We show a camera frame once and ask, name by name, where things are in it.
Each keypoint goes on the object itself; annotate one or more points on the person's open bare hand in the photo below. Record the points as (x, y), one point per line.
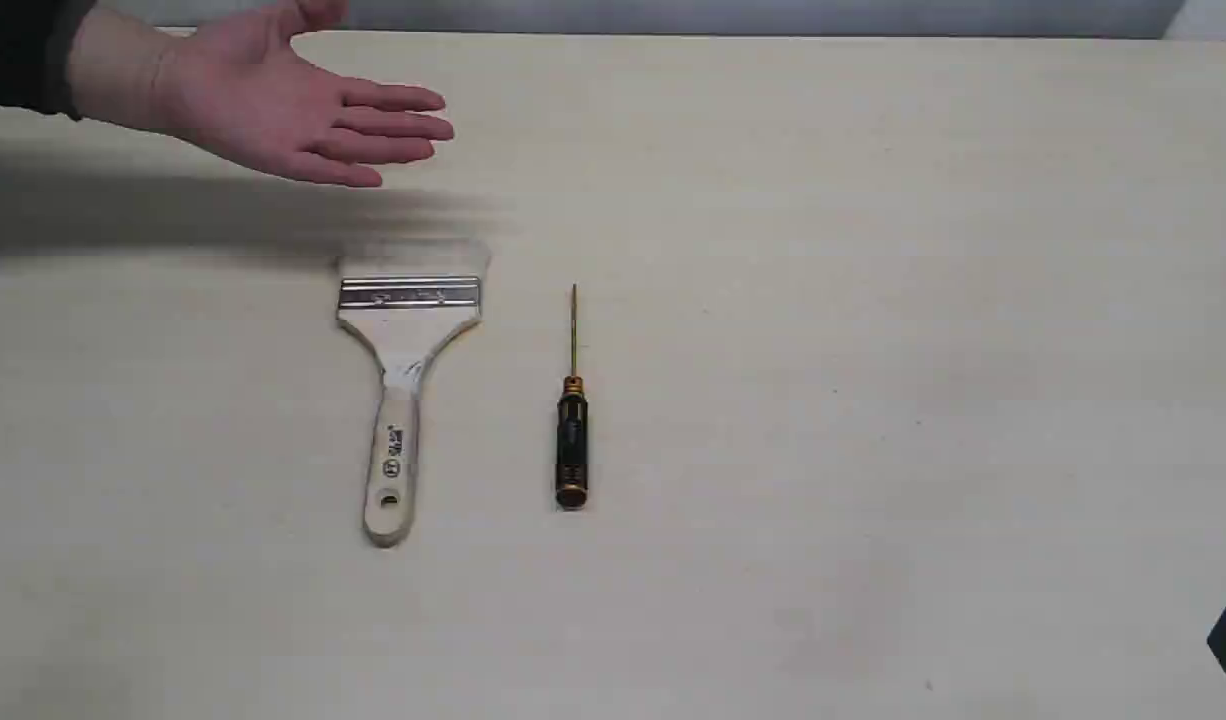
(237, 88)

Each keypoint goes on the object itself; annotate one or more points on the wide wooden-handled paint brush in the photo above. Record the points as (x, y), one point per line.
(404, 301)

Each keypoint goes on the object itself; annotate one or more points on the black and gold precision screwdriver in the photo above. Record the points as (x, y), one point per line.
(571, 485)

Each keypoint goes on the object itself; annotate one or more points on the forearm in black sleeve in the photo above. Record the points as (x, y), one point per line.
(80, 60)

